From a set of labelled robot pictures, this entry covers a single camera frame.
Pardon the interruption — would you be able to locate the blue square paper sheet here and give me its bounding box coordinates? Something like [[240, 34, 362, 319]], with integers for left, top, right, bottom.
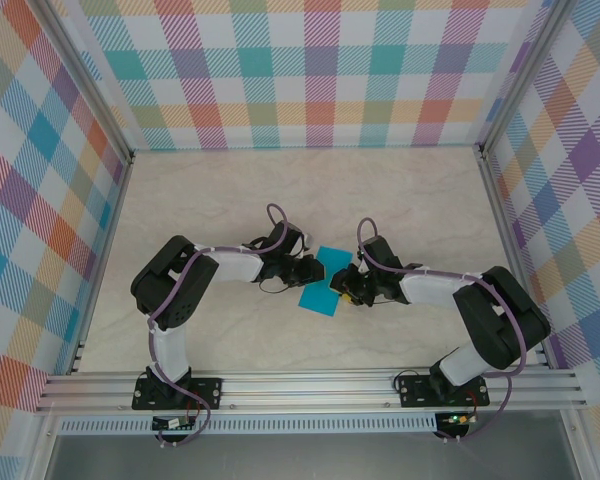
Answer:
[[297, 244, 354, 318]]

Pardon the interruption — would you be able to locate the small black circuit board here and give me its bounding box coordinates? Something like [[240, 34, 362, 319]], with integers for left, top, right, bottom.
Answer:
[[151, 416, 197, 432]]

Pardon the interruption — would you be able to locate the aluminium mounting rail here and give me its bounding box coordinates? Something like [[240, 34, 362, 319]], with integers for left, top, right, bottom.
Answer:
[[34, 368, 589, 414]]

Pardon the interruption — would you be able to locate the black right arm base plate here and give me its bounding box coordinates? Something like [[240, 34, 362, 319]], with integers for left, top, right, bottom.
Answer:
[[397, 374, 491, 409]]

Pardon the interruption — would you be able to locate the slotted grey cable duct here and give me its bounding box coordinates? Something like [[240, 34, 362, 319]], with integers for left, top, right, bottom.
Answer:
[[57, 415, 440, 436]]

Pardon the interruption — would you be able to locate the aluminium side frame rail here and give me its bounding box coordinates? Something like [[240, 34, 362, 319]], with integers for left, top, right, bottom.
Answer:
[[477, 149, 556, 374], [67, 155, 134, 376]]

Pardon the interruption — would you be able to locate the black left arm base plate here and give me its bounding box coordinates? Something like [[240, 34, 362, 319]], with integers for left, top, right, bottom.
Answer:
[[132, 377, 224, 410]]

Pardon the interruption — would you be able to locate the aluminium upright frame post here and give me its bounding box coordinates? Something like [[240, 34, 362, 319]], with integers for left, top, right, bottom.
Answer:
[[27, 0, 135, 165], [477, 0, 574, 159]]

